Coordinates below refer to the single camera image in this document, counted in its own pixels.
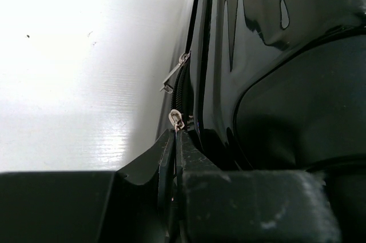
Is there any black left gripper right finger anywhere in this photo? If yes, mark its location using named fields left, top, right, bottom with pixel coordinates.
left=176, top=131, right=341, bottom=242

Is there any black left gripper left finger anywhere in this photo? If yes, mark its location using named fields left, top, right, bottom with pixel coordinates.
left=1, top=130, right=174, bottom=242

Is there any black white space suitcase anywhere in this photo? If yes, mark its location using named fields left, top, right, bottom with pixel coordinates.
left=158, top=0, right=365, bottom=242

